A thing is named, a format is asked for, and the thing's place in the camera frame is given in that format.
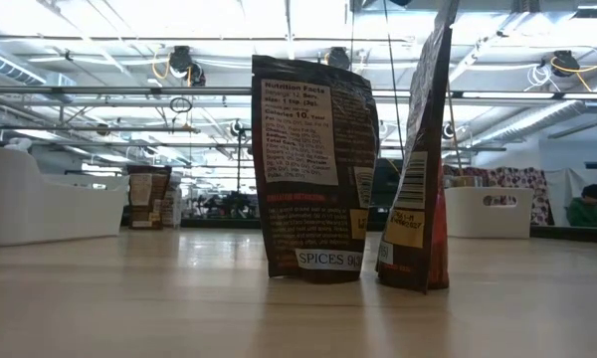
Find black monitor screen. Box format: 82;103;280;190
370;157;405;209

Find white-lidded glass spice jar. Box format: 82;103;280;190
159;173;183;230

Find white plastic storage bin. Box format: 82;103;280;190
0;137;131;249
444;186;535;240

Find floral patterned cloth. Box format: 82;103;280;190
442;165;554;227

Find white cloth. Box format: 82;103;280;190
544;167;597;228

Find black ceiling cable reel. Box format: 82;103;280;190
326;46;352;72
550;49;582;79
167;44;207;88

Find black hanging power cable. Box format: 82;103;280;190
382;0;405;161

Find yellow hanging cable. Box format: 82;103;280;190
445;79;463;171

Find metal ceiling rail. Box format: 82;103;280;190
0;85;597;101

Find silver air duct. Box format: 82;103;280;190
0;47;77;89
470;82;597;146

